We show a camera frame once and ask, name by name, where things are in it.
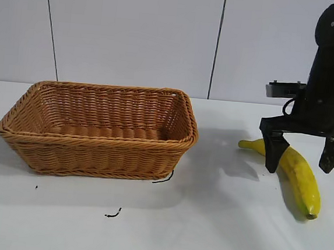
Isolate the short black wire scrap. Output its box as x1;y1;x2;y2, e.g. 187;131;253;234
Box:
152;168;175;186
104;206;123;219

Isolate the brown woven wicker basket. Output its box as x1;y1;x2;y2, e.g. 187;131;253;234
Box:
0;72;203;188

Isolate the yellow banana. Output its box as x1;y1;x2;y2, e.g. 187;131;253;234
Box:
232;136;327;221

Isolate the black camera cable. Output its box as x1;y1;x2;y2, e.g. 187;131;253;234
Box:
282;70;334;120

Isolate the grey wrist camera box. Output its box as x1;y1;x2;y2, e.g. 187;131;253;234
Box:
264;78;308;101

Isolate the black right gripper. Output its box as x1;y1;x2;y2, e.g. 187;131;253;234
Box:
255;37;334;179

